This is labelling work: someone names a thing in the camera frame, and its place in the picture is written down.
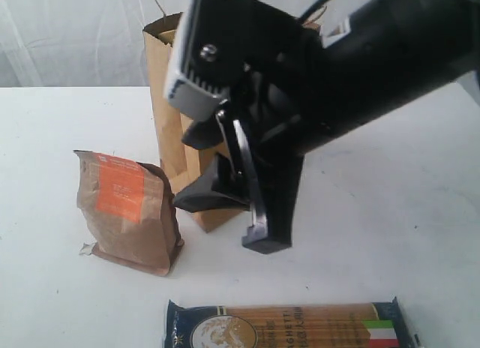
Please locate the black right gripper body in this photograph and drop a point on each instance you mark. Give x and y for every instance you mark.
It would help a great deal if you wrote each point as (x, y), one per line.
(390, 52)

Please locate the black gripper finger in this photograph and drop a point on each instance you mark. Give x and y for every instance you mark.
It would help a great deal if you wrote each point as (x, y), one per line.
(273, 188)
(223, 184)

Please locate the brown paper shopping bag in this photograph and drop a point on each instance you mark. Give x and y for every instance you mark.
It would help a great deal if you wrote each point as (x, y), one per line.
(185, 164)

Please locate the brown coffee pouch orange label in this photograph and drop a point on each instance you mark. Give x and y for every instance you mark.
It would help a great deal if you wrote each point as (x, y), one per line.
(128, 208)

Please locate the spaghetti package dark blue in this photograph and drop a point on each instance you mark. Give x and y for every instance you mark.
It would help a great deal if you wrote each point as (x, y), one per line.
(375, 324)

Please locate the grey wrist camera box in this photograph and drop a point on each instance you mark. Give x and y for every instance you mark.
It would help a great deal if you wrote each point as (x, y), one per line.
(214, 41)

